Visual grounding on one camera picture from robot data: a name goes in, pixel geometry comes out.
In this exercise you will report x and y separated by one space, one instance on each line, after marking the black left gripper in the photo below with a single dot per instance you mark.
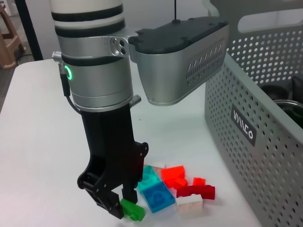
111 146

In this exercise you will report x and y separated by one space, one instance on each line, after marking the green toy block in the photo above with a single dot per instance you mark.
132 209

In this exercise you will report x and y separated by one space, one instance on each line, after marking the teal toy block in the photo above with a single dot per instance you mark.
149 178

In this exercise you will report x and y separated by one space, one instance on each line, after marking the blue toy block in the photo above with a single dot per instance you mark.
158 197

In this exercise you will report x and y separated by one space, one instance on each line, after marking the white toy block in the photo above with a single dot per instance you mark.
159 165
189 203

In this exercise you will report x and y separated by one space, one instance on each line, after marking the coral red toy block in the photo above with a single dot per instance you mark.
171 175

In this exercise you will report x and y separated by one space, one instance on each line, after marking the glass teacup with black base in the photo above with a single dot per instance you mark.
286 104

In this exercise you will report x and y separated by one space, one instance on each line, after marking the orange red toy block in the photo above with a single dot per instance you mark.
181 184

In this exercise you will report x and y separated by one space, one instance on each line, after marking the bright red toy block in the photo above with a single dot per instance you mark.
198 181

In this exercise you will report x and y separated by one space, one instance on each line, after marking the dark red toy block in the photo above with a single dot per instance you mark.
206 191

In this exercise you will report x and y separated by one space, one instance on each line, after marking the grey perforated storage basket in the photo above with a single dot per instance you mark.
236 106

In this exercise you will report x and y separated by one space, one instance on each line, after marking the beige plastic stool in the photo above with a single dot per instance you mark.
10 47

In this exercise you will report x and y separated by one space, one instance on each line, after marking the black vertical frame post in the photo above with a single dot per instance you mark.
32 30

